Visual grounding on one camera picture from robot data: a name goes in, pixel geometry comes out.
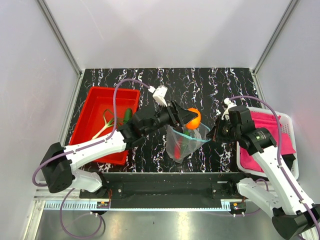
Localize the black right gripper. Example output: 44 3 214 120
206 115 241 143

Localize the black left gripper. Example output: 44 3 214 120
143 100 198 137

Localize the orange fake fruit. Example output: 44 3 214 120
185 108 202 130

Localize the clear zip top bag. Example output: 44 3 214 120
165 123 210 164

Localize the green fake vegetable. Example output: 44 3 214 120
123 108 133 123

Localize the fake green onion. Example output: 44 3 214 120
91 109 115 140

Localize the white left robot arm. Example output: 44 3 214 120
39 101 198 198

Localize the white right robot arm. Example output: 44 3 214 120
207 102 320 240

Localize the red fake pepper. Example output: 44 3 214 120
174 139 182 160

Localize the pink cloth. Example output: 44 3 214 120
239 111 297 173

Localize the white plastic basket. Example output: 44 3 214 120
236 107 299 179

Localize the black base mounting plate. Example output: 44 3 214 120
79 172 249 211

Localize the red plastic bin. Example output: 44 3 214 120
68 86 141 166

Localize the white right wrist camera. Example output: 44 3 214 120
221 97 236 121

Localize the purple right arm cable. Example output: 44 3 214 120
228 95 320 240

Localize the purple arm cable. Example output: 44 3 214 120
228 95 320 240
31 78 157 238

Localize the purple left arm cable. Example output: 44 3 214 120
31 78 157 238

